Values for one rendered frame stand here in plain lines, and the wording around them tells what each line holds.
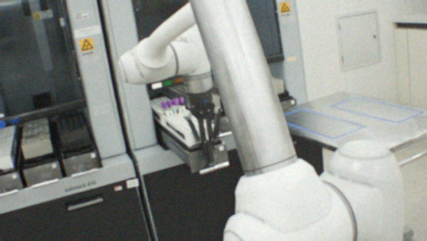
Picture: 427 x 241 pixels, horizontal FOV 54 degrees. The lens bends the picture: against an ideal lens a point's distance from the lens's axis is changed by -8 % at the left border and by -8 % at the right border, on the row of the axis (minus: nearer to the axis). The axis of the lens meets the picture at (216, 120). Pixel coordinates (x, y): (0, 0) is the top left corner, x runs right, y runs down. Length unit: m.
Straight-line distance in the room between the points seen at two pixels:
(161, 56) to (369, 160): 0.67
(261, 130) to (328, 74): 2.78
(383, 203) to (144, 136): 1.16
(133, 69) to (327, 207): 0.72
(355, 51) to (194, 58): 2.46
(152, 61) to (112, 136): 0.60
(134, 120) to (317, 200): 1.13
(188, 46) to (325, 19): 2.24
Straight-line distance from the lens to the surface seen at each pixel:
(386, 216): 0.91
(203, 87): 1.39
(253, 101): 0.78
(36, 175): 1.72
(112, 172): 1.74
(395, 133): 1.42
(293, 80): 2.05
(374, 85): 3.87
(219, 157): 1.53
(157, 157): 1.76
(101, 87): 1.75
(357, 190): 0.85
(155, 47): 1.23
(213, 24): 0.81
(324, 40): 3.49
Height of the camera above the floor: 1.31
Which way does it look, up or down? 16 degrees down
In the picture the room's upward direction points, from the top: 9 degrees counter-clockwise
